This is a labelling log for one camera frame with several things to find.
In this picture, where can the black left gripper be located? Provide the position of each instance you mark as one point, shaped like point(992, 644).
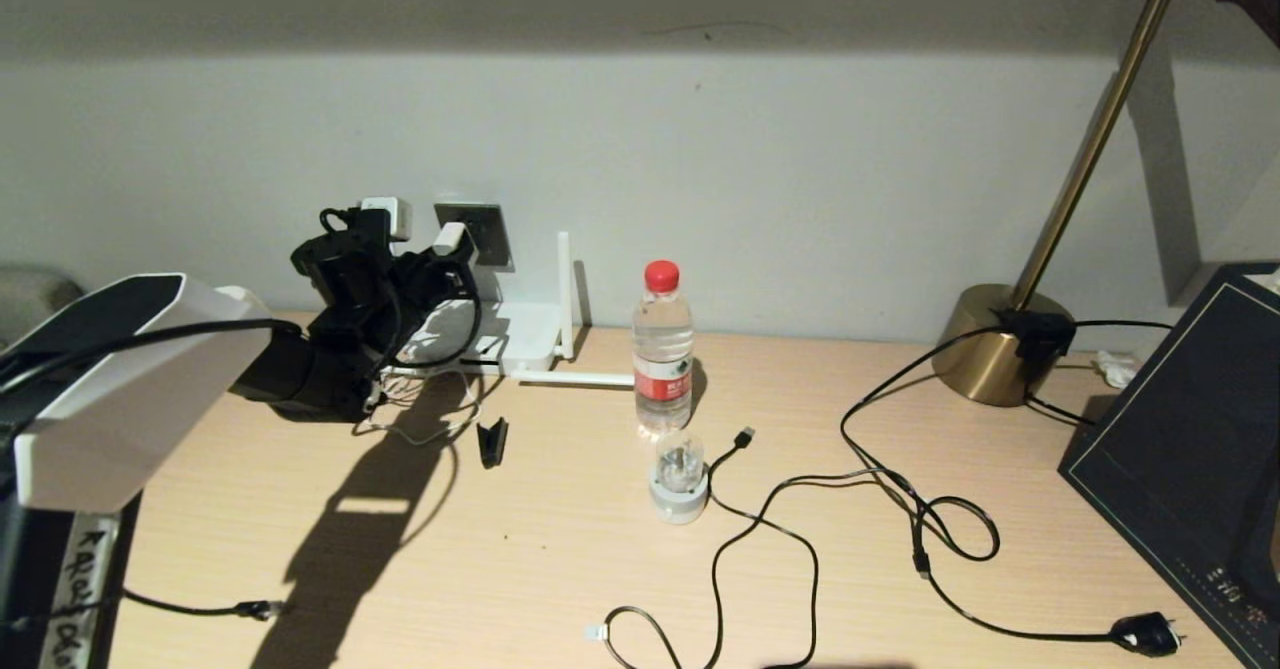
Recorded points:
point(430, 294)

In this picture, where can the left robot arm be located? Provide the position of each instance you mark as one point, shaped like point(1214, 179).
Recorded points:
point(120, 399)

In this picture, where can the white charger plug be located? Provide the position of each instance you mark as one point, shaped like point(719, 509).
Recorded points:
point(392, 217)

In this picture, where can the white router with antennas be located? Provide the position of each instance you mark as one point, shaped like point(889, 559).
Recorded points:
point(563, 294)

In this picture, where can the small black clip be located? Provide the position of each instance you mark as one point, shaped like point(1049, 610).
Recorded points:
point(492, 442)

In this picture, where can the white tape roll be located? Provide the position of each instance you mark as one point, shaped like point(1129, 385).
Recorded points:
point(242, 296)

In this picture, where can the red capped water bottle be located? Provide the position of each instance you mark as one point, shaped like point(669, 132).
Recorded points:
point(663, 349)

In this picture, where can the clear dome grey base gadget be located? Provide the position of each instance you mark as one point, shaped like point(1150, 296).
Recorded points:
point(679, 494)

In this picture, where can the grey cushion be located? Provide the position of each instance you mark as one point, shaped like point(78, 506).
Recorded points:
point(35, 294)

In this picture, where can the gold desk lamp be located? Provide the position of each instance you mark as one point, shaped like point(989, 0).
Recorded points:
point(985, 359)

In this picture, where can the black box on lamp base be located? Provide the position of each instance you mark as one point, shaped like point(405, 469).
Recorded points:
point(1035, 334)

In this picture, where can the crumpled white tissue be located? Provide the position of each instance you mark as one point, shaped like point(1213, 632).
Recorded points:
point(1112, 369)

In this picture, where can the grey wall socket plate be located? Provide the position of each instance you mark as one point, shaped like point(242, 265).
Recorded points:
point(492, 234)

